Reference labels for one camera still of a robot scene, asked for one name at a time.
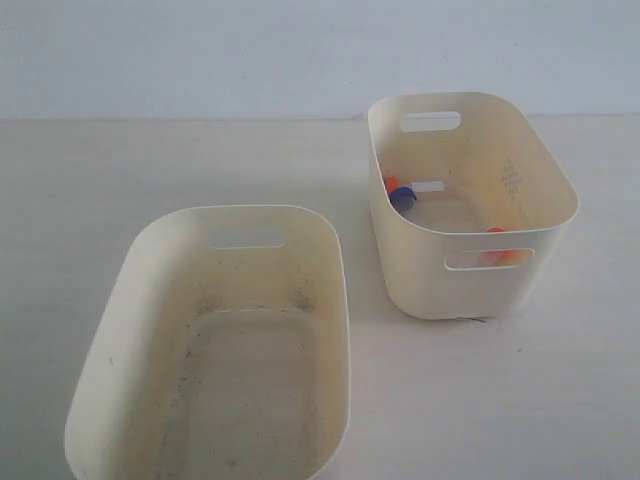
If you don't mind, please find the orange-capped clear tube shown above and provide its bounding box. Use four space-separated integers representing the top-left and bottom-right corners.
383 176 399 193

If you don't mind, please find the blue-capped clear tube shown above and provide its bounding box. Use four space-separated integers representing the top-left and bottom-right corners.
388 181 445 212

